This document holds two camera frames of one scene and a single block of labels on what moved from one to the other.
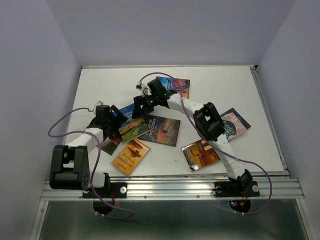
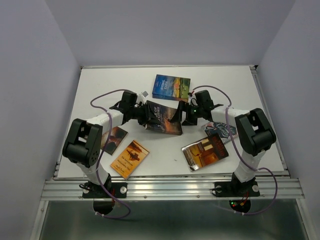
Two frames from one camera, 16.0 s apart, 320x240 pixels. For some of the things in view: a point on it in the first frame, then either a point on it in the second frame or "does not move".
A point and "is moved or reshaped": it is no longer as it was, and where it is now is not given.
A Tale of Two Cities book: (162, 130) is moved or reshaped
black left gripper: (121, 117) → (146, 117)
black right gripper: (139, 101) → (182, 106)
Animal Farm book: (132, 128) → (172, 86)
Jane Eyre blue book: (181, 86) is moved or reshaped
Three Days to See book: (110, 143) does not move
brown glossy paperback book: (199, 154) does not move
